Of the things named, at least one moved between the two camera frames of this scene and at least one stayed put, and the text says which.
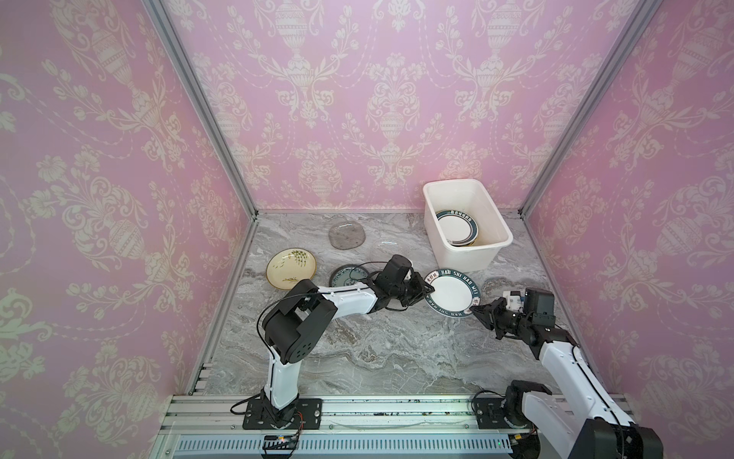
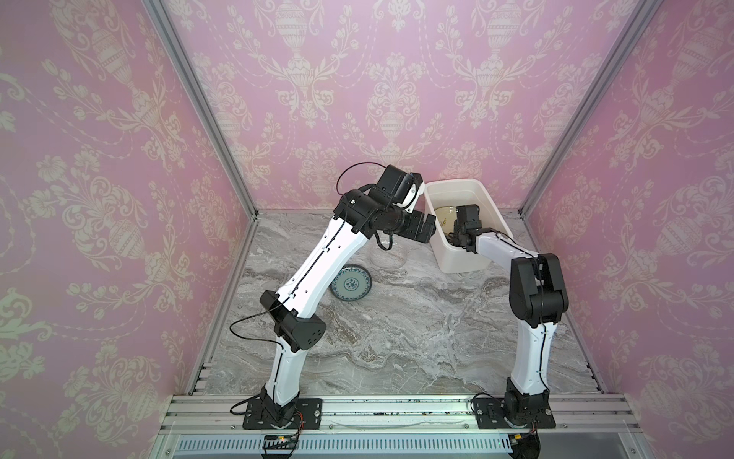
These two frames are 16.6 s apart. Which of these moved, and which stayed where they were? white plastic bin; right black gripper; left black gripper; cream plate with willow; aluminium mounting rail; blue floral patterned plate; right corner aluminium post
Moved: right black gripper; left black gripper; cream plate with willow
Stayed: white plastic bin; right corner aluminium post; blue floral patterned plate; aluminium mounting rail
